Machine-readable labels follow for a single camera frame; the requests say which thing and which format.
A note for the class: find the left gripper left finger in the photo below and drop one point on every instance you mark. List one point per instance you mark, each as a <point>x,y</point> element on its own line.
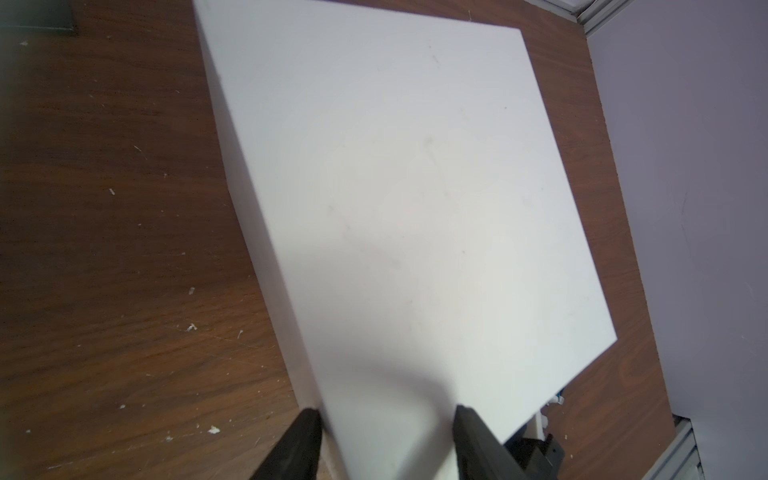
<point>296,455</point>

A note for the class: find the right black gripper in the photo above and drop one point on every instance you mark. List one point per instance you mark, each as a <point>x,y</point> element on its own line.
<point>537,459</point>

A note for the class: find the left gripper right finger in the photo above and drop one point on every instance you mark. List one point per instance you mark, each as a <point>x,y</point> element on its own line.
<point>479,454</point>

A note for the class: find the white three-drawer cabinet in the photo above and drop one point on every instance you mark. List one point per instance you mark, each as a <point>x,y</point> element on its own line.
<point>409,219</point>

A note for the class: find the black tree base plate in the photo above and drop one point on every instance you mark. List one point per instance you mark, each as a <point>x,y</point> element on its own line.
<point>38,16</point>

